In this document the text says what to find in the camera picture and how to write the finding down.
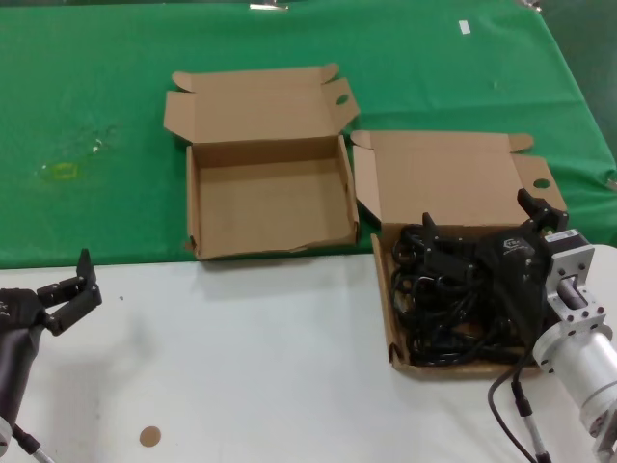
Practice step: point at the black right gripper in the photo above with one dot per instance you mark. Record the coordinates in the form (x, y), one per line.
(516, 270)

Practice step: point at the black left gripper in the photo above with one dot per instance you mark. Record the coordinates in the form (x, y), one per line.
(17, 347)

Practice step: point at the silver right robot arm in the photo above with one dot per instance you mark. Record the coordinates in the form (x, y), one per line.
(588, 357)

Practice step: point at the open brown cardboard box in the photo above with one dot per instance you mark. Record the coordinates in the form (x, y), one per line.
(434, 178)
(270, 202)

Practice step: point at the crumpled clear tape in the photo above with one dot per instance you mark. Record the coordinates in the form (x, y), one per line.
(99, 143)

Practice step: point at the round brown sticker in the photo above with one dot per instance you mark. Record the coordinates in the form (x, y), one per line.
(150, 436)

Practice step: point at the white tape strip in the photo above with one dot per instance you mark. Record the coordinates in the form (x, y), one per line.
(464, 27)

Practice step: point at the green table cloth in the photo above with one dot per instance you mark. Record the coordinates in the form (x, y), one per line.
(96, 72)

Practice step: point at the metal cloth clip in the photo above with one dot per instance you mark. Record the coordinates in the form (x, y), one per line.
(532, 3)
(269, 6)

